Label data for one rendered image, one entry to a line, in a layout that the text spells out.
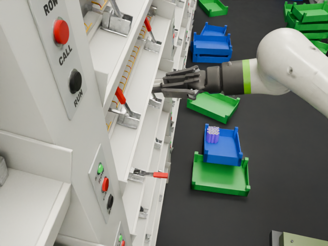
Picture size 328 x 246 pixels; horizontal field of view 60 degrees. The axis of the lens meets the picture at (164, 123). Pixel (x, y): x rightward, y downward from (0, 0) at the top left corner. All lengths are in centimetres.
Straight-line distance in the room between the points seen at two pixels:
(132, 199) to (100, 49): 40
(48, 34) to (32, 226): 14
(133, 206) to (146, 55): 37
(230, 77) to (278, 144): 118
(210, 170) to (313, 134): 74
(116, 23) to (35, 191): 26
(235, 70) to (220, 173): 98
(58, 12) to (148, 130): 63
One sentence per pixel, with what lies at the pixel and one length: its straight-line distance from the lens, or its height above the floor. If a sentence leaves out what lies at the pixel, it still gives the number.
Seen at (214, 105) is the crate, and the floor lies 0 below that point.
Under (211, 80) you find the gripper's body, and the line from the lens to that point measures 77.
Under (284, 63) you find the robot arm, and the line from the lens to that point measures 64.
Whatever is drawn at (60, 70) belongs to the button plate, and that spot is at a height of 125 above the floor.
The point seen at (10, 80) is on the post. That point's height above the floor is 126.
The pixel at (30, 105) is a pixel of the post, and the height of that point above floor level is 124.
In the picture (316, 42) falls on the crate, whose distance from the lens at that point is 290.
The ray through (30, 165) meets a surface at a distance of 26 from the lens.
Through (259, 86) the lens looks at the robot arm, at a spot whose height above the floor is 91.
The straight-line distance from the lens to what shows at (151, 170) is 98.
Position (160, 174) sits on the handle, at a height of 78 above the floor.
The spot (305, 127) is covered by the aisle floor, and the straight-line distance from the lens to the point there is 207.
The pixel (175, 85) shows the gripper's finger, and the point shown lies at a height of 86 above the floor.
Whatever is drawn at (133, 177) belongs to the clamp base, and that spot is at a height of 77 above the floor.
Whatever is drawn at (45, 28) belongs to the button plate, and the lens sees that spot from 20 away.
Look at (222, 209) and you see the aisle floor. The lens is 156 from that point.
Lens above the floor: 137
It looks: 47 degrees down
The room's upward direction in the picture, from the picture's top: straight up
